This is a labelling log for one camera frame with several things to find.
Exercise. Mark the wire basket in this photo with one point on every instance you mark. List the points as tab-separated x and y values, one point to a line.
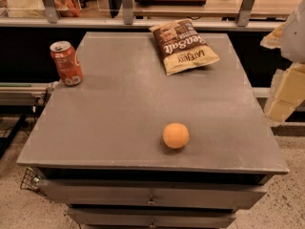
30	181

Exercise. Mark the metal shelf rail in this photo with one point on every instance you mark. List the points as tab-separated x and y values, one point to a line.
137	24

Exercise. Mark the brown sea salt chip bag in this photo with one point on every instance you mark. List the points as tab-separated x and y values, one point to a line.
182	47

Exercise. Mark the orange ball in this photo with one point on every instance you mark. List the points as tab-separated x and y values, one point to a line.
176	135

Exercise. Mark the grey drawer cabinet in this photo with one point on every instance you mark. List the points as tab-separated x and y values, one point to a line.
98	146

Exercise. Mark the orange snack bag on shelf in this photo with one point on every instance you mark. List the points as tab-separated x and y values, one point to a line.
67	8

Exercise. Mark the red coke can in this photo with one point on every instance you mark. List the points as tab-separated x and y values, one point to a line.
66	61

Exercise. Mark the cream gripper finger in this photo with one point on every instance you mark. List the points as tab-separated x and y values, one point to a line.
273	39
287	92

